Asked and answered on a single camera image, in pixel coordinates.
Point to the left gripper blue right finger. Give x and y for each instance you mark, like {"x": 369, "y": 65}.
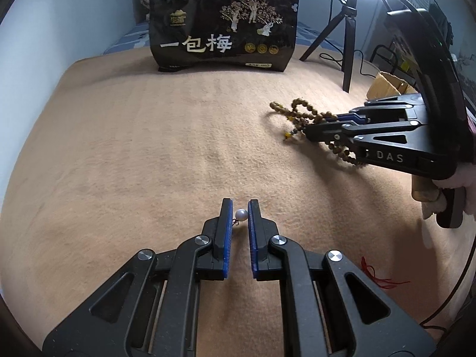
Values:
{"x": 257, "y": 239}

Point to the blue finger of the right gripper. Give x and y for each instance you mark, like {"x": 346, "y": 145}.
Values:
{"x": 357, "y": 116}
{"x": 343, "y": 132}

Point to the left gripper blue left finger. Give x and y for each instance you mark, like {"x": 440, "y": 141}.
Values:
{"x": 222, "y": 239}

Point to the small white pearl earring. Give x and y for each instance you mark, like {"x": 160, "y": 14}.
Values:
{"x": 241, "y": 215}

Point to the brown cardboard box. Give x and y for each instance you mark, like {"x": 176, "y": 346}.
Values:
{"x": 387, "y": 85}

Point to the black clothes rack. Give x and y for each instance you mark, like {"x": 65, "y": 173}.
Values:
{"x": 389, "y": 60}

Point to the black plum snack bag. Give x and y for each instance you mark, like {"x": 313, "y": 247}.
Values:
{"x": 251, "y": 33}

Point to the blue patterned bed sheet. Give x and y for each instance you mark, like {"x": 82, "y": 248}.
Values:
{"x": 138, "y": 37}

